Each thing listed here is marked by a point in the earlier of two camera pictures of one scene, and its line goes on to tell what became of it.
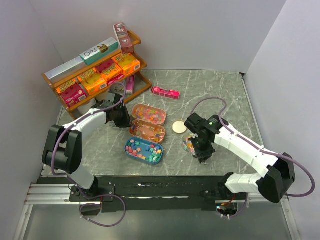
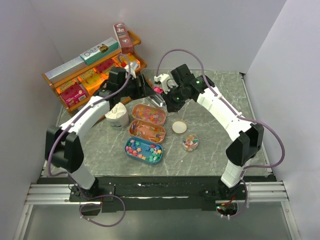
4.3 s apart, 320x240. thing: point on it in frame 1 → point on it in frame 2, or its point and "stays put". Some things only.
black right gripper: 203,156 → 172,107
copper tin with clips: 154,133 stays put
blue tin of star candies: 138,148 stays put
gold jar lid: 178,127 stays put
